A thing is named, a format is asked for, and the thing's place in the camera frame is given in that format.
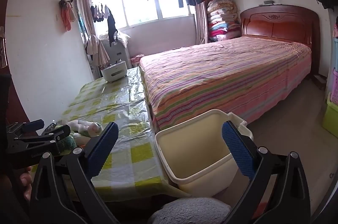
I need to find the dark green crocheted toy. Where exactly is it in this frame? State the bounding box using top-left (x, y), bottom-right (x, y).
top-left (57, 135), bottom-right (77, 155)

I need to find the white washing machine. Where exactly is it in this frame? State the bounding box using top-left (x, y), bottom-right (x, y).
top-left (101, 39), bottom-right (132, 69)

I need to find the stack of folded quilts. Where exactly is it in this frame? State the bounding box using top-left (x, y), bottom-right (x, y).
top-left (207, 0), bottom-right (241, 42)

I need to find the cream plastic trash bin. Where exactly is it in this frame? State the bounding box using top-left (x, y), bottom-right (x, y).
top-left (155, 109), bottom-right (253, 197)

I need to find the white box on table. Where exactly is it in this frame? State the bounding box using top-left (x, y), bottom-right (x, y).
top-left (101, 61), bottom-right (127, 82)

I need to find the striped pink bed sheet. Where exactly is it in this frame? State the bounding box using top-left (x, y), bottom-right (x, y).
top-left (140, 37), bottom-right (312, 131)

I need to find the red wooden headboard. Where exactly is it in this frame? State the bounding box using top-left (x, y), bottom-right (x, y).
top-left (240, 4), bottom-right (321, 75)

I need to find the orange cloth on wall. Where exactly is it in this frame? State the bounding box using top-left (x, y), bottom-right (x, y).
top-left (59, 0), bottom-right (76, 31)

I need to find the green plastic storage box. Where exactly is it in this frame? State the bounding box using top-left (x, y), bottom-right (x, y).
top-left (322, 93), bottom-right (338, 138)

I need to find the green checkered tablecloth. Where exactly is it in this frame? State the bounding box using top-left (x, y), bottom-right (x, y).
top-left (57, 67), bottom-right (188, 202)

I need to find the pink curtain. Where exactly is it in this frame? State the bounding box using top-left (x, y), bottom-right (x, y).
top-left (74, 0), bottom-right (96, 37)

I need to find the person's left hand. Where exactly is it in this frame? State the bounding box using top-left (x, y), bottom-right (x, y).
top-left (19, 166), bottom-right (33, 202)

